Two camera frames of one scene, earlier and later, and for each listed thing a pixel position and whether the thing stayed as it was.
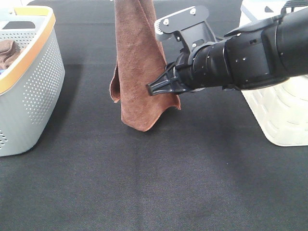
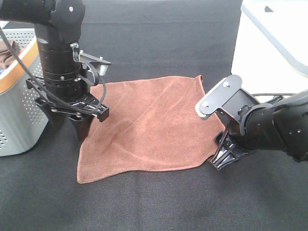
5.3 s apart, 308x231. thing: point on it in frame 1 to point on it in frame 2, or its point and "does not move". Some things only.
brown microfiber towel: (140, 58) to (146, 124)
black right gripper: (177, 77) to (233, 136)
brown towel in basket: (8, 51) does not move
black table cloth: (206, 166) does not move
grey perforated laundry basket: (29, 91) does not move
